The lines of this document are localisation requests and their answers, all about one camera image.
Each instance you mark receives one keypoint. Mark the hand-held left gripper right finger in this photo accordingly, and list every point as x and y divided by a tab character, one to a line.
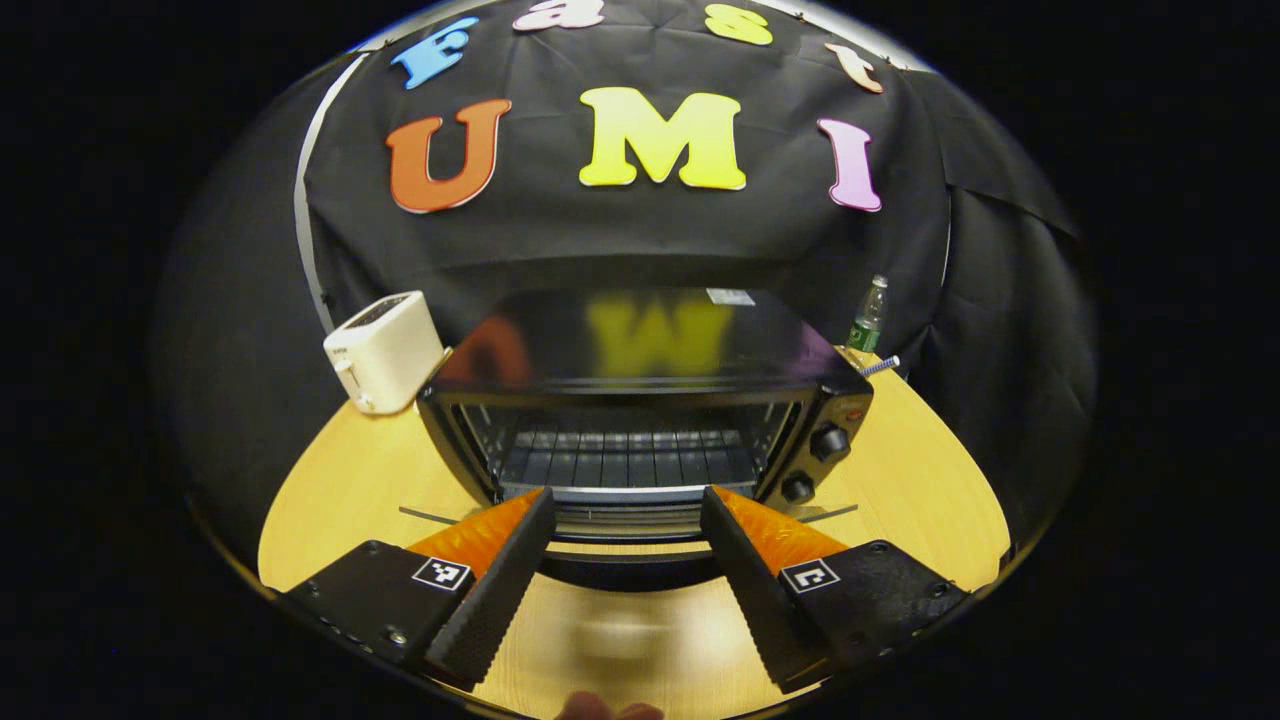
755	590

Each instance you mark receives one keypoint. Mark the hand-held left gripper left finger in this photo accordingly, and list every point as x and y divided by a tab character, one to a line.
500	595

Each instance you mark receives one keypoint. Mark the black electric oven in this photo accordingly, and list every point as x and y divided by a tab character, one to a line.
640	340

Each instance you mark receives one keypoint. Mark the small striped stick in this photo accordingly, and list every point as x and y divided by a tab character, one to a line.
880	366

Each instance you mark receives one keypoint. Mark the white toaster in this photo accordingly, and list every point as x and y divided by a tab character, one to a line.
385	350

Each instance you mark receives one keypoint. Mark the clear water bottle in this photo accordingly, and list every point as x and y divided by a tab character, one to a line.
868	320

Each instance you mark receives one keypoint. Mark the black backdrop cloth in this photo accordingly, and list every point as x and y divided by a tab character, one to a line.
640	230

